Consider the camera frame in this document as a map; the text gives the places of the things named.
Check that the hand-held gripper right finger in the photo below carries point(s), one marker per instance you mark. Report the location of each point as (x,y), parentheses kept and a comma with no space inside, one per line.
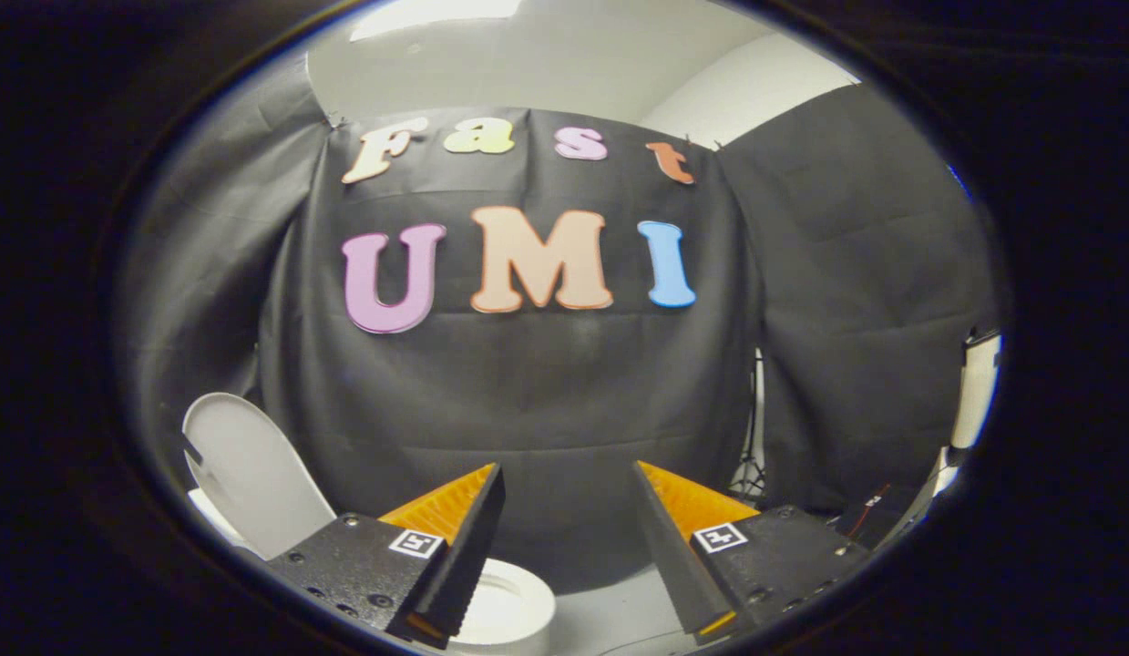
(673,556)

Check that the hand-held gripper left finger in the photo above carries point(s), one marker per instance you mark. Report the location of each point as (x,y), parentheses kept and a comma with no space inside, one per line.
(464,556)

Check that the white toilet lid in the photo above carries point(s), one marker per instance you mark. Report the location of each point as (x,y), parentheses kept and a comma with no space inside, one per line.
(254,474)

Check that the white toilet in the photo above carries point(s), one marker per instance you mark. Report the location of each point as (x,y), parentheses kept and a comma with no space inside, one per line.
(514,606)

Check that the black tripod stand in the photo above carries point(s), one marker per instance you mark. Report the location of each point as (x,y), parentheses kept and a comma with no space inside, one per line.
(754,446)

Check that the black backdrop cloth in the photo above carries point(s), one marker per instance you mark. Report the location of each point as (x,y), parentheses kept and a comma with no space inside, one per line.
(546,401)

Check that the white pole with black cap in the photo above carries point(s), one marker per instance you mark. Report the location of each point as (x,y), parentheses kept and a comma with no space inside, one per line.
(976,392)

